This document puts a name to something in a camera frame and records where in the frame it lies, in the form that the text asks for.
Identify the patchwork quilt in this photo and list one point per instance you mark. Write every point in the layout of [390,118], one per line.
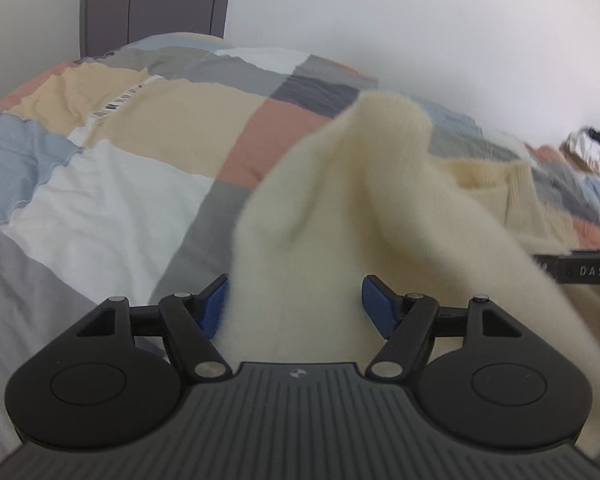
[130,200]

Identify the white clothes pile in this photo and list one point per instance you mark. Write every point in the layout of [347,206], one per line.
[580,147]

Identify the cream fleece sweater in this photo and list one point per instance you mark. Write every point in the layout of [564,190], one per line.
[330,210]

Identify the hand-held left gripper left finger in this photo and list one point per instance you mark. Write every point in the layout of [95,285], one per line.
[215,305]

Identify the grey door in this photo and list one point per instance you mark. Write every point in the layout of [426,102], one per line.
[155,0]

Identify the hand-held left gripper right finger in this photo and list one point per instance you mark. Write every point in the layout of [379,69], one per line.
[377,302]

